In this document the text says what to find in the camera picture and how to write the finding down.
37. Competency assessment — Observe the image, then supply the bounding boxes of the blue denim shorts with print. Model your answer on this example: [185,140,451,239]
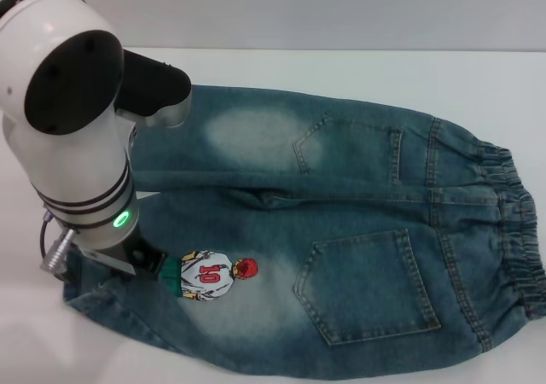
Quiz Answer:
[63,84,546,366]

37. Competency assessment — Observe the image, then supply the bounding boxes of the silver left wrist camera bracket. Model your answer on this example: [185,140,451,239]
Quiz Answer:
[79,246,135,277]

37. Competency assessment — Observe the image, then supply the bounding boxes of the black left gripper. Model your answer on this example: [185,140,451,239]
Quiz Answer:
[108,237,168,283]

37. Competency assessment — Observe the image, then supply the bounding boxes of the silver cable connector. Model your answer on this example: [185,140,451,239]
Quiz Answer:
[38,227,82,275]

